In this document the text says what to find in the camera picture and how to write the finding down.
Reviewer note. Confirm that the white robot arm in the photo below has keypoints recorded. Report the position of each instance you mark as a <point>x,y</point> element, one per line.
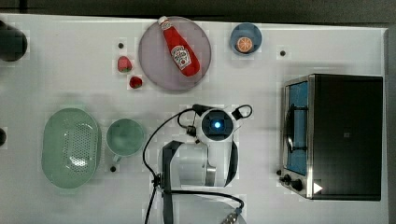
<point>211,160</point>

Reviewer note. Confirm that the green mug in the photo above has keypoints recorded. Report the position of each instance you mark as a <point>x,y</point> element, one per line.
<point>124,138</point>

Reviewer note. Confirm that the red ketchup bottle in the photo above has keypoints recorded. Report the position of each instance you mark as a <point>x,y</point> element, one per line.
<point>180,50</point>

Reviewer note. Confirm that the small red strawberry toy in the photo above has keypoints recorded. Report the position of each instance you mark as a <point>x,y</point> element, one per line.
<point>135,82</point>

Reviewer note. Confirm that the grey round plate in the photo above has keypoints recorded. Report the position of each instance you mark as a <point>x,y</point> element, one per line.
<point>155,59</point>

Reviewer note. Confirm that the orange slice toy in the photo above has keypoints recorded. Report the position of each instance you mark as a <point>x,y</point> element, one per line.
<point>244,44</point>

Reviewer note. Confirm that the large red strawberry toy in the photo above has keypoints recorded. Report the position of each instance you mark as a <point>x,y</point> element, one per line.
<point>124,64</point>

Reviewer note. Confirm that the blue bowl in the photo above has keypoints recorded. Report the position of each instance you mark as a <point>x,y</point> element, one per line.
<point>249,30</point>

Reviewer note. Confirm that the green perforated colander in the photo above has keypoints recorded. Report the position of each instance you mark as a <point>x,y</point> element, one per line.
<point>71,148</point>

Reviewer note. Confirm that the black toaster oven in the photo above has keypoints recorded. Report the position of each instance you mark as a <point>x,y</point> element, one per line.
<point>332,137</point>

